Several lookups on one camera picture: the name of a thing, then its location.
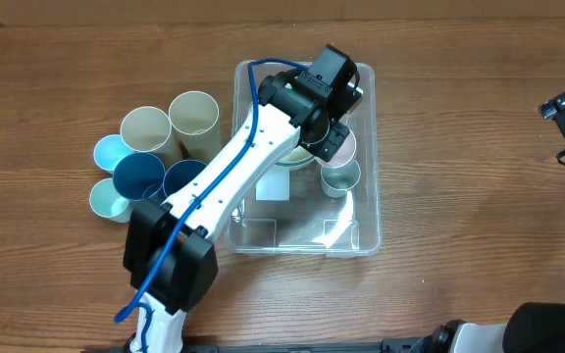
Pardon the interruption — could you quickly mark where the cream bowl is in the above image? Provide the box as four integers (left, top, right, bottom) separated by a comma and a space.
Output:
278, 146, 314, 165

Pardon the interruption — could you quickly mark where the pink small cup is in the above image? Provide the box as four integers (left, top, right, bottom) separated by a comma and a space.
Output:
316, 130, 357, 169

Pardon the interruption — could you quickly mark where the white label in container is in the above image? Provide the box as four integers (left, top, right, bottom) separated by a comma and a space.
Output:
255, 166, 290, 201

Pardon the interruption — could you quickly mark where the light blue small cup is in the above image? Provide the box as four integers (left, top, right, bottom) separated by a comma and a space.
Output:
92, 134, 133, 174

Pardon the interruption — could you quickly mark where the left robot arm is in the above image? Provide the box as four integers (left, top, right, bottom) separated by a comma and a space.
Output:
114, 45, 363, 352

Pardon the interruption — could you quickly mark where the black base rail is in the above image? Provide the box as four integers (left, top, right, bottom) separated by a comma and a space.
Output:
80, 336, 440, 353

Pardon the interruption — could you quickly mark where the mint green small cup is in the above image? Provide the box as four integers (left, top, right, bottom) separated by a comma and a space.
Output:
88, 177, 134, 223

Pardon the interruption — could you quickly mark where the tall dark blue cup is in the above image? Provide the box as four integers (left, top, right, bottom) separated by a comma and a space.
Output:
113, 152, 166, 201

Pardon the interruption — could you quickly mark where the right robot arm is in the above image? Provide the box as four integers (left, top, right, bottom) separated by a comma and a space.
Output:
410, 92, 565, 353

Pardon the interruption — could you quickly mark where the tall beige cup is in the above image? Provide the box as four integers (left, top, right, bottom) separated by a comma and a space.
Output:
169, 91, 223, 163
120, 106, 183, 168

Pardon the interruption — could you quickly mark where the clear plastic storage container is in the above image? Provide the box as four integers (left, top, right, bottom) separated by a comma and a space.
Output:
224, 64, 382, 257

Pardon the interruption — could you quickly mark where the dark blue bowl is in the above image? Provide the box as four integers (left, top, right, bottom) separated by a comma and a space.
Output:
276, 159, 313, 171

